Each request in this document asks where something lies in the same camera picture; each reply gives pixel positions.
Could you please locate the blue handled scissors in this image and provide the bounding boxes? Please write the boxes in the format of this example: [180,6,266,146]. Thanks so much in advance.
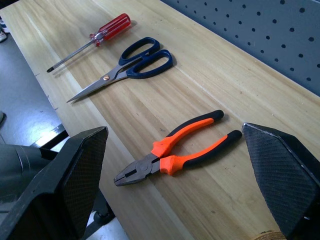
[66,36,174,104]

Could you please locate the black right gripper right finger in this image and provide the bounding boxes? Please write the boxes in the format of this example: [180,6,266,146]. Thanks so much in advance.
[241,122,320,240]

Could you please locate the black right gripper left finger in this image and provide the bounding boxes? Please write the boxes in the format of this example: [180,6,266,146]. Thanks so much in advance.
[0,126,109,240]

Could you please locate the silver robot body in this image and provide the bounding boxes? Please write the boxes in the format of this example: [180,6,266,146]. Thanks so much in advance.
[0,134,52,213]

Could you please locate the red handled screwdriver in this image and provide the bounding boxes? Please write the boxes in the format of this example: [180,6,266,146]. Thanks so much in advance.
[46,13,132,74]

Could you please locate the orange black pliers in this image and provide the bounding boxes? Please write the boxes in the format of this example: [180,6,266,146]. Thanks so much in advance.
[113,109,243,187]

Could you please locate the white sneaker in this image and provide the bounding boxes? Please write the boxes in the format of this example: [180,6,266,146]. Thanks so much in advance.
[0,16,11,43]

